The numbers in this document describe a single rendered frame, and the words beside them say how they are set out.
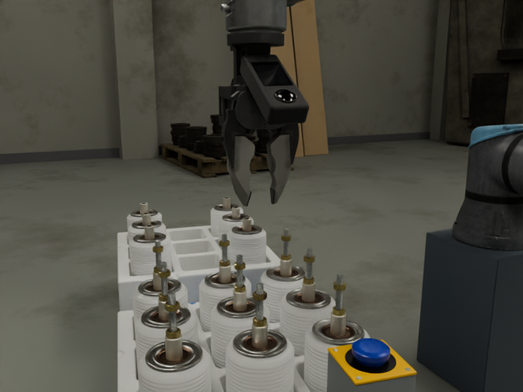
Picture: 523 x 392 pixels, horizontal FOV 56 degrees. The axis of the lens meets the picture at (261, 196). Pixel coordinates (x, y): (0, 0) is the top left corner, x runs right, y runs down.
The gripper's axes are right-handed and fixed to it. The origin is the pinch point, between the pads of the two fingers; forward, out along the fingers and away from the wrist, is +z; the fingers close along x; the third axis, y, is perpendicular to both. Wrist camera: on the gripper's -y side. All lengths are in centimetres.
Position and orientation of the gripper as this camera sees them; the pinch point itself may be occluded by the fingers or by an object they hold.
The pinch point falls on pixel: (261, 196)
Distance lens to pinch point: 63.1
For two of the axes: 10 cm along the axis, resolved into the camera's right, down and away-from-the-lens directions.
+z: 0.0, 9.8, 2.2
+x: -9.4, 0.8, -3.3
